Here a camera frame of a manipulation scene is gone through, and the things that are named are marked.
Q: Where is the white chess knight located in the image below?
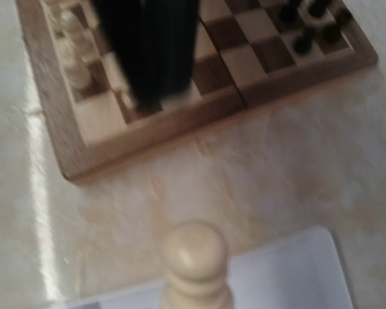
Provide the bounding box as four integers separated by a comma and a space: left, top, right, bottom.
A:
59, 40, 92, 91

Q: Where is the white plastic tray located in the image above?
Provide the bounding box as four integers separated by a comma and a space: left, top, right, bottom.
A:
67, 225, 354, 309

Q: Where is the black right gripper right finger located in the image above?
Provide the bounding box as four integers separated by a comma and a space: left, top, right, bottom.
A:
143, 0, 200, 100

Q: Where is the white chess bishop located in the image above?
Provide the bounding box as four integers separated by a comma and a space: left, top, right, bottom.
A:
45, 1, 86, 46

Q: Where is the wooden chess board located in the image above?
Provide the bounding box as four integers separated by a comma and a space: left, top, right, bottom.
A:
16, 1, 378, 181

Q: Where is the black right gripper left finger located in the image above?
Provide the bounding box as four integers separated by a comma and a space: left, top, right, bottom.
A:
91, 0, 160, 111

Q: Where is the black chess pieces group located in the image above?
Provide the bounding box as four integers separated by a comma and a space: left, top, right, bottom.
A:
291, 1, 353, 56

